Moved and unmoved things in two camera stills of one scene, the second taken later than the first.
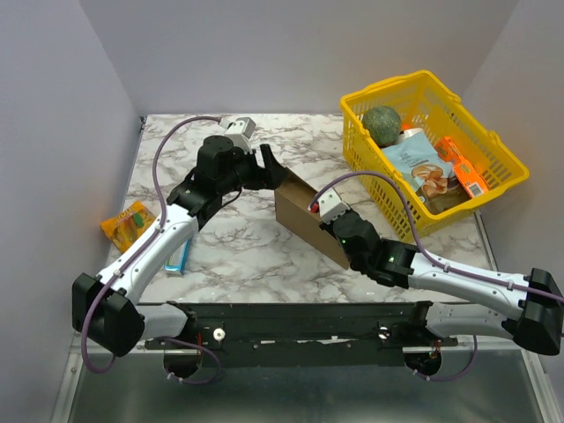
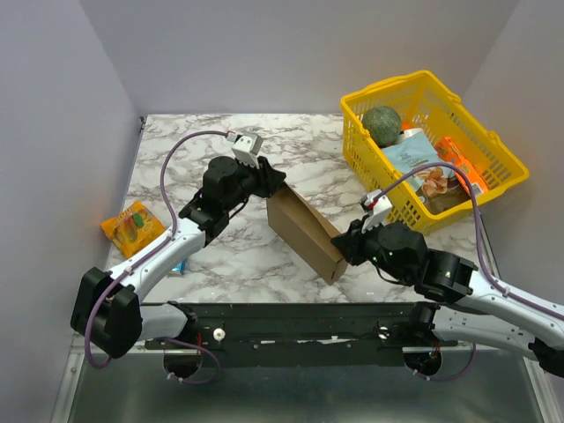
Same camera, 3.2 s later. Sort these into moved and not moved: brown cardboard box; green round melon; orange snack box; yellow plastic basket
Moved: brown cardboard box
Not moved: green round melon; yellow plastic basket; orange snack box
